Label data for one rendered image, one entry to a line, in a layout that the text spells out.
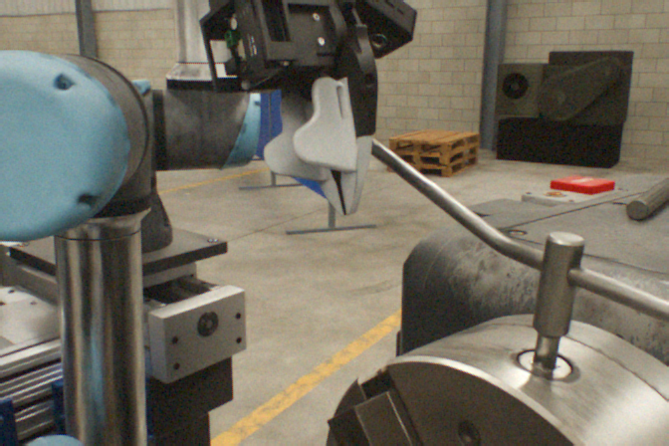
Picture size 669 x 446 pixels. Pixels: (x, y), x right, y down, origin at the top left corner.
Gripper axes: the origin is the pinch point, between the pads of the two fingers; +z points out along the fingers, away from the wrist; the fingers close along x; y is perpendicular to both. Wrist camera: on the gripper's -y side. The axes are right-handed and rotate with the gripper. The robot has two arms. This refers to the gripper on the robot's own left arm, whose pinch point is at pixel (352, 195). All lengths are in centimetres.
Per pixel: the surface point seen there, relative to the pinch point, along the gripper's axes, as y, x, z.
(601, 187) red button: -50, -10, 4
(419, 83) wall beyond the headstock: -812, -718, -217
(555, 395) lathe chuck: -2.5, 11.1, 14.4
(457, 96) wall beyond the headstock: -833, -662, -177
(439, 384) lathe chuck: -0.6, 3.9, 13.6
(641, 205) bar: -39.4, -0.1, 6.3
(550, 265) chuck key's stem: -4.0, 11.7, 7.0
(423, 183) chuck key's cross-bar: -5.7, 1.5, 0.1
